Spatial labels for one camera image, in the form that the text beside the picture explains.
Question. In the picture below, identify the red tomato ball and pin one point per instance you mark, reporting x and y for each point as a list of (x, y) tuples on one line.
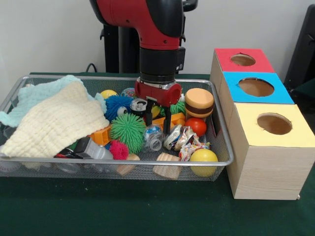
[(196, 127)]

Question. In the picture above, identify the black soda can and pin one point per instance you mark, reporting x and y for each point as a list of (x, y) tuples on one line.
[(136, 107)]

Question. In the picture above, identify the large yellow ball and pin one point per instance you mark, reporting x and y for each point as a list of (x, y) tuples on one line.
[(203, 162)]

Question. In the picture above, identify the toy burger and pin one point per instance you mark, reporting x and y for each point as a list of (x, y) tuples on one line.
[(199, 103)]

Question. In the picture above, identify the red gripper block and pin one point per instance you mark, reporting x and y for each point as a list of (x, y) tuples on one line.
[(158, 94)]

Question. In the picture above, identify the cream waffle cloth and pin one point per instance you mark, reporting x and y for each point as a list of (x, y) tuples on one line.
[(54, 123)]

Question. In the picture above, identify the light blue waffle cloth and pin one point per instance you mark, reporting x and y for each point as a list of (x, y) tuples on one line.
[(32, 96)]

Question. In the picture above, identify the dark green table cloth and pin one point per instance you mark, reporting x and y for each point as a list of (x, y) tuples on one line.
[(123, 209)]

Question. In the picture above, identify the plain green spiky ball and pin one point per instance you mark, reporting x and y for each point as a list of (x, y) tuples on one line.
[(128, 132)]

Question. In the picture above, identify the green spiky ball with eyes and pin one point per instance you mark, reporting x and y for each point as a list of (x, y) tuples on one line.
[(178, 108)]

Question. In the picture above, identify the blue spiky ball with eyes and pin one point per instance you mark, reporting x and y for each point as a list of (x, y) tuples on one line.
[(115, 105)]

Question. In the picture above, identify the wooden box with three holes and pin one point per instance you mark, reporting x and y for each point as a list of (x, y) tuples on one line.
[(270, 172)]

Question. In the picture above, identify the neighbouring green covered table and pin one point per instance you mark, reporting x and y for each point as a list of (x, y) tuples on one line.
[(307, 98)]

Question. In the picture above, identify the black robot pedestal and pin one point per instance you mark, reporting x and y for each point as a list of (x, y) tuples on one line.
[(115, 49)]

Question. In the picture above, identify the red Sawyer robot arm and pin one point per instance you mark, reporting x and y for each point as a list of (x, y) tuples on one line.
[(160, 59)]

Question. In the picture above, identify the black chair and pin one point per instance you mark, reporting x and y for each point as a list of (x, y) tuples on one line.
[(305, 49)]

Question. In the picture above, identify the crushed clear plastic bottle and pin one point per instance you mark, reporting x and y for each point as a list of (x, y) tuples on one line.
[(152, 141)]

